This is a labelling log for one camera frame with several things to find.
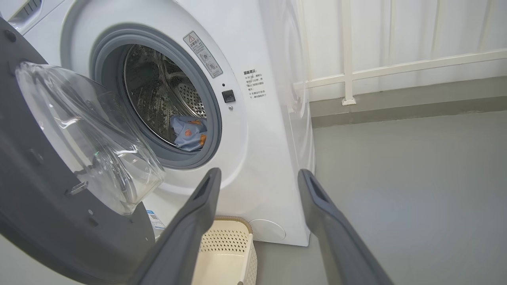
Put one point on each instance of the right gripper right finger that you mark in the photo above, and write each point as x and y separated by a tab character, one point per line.
336	237

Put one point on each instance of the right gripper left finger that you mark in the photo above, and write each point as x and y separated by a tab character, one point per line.
186	237

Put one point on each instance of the blue bear-print garment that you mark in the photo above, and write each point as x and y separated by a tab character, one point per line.
188	132

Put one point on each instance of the black glass washing machine door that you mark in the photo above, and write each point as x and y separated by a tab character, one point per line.
39	221

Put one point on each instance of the cream perforated laundry basket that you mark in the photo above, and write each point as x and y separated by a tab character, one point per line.
225	257

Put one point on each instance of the white front-load washing machine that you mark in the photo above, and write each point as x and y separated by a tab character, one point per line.
257	158

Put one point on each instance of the blue energy label sticker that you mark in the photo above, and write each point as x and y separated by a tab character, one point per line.
155	221

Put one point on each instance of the white metal railing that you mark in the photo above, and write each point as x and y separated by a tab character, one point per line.
347	59

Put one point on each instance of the grey warning sticker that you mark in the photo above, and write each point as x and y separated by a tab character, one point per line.
202	54

